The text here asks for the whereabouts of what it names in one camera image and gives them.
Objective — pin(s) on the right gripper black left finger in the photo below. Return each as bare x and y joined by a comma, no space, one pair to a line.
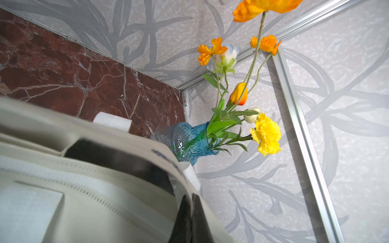
182,227

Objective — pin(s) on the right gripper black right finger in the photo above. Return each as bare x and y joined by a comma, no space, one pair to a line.
200,228

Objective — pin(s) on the blue glass vase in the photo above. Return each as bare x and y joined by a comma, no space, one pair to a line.
187,143

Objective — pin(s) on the artificial flower bouquet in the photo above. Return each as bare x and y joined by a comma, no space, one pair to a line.
230,126

